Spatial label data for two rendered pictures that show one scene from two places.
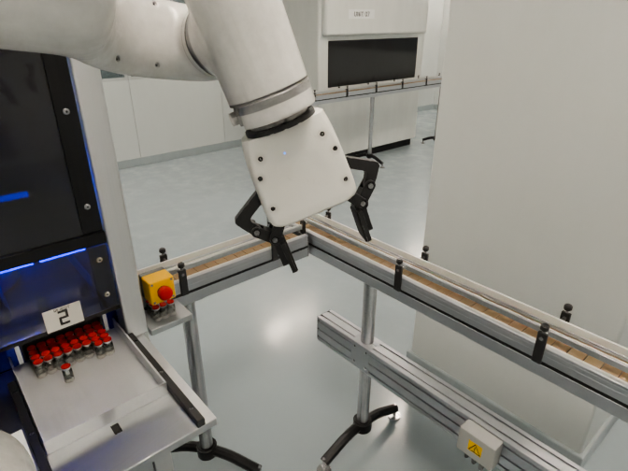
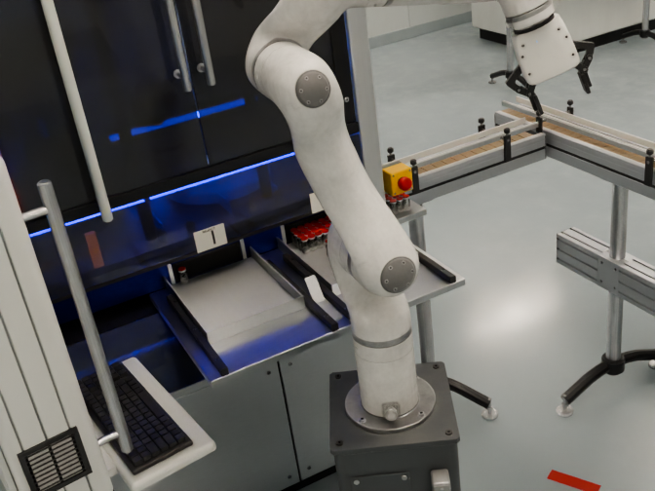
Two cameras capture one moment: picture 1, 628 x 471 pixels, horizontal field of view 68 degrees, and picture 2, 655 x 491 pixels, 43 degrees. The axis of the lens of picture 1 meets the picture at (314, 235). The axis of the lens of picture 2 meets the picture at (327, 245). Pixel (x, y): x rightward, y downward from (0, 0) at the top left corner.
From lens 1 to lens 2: 1.10 m
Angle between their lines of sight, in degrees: 16
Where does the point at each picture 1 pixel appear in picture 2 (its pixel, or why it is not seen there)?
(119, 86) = not seen: outside the picture
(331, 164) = (563, 46)
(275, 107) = (532, 18)
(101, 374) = not seen: hidden behind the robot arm
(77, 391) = not seen: hidden behind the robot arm
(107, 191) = (363, 85)
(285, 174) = (537, 54)
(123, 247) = (371, 137)
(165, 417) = (421, 277)
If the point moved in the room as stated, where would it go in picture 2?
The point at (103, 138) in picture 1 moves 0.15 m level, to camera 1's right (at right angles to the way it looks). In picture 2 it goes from (362, 38) to (418, 34)
